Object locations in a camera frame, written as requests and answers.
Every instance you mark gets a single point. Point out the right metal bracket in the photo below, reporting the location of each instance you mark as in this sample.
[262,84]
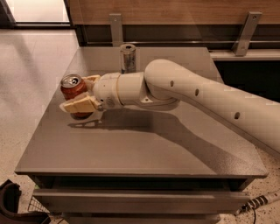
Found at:
[241,45]

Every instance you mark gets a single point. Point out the wire basket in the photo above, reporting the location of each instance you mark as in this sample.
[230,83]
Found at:
[36,206]

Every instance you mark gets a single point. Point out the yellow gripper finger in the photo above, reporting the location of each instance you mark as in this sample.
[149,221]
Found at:
[82,103]
[91,80]

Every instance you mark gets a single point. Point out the silver blue energy drink can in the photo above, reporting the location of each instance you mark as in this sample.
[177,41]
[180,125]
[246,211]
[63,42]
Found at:
[128,58]

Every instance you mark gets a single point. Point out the red coke can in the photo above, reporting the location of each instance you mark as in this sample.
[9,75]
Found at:
[72,85]

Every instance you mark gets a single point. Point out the grey cabinet drawer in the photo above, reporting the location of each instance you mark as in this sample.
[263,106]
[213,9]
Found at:
[140,202]

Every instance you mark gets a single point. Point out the left metal bracket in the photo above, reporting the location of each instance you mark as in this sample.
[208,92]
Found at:
[116,28]

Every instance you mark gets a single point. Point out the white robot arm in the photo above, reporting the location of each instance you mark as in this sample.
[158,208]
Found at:
[164,84]

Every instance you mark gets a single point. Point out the metal bracket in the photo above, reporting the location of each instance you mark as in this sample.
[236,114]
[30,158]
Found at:
[116,28]
[241,45]

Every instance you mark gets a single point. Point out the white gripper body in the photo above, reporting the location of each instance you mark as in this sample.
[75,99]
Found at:
[107,89]

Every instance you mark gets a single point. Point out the dark brown object on floor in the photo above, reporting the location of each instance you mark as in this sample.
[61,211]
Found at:
[9,202]

